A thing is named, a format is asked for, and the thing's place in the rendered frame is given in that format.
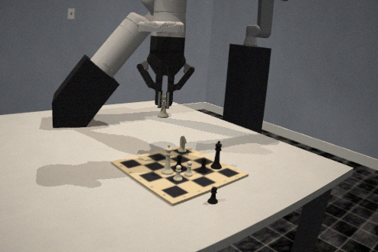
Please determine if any white pawn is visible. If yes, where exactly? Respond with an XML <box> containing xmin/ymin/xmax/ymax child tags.
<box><xmin>184</xmin><ymin>161</ymin><xmax>193</xmax><ymax>177</ymax></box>
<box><xmin>173</xmin><ymin>165</ymin><xmax>182</xmax><ymax>181</ymax></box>

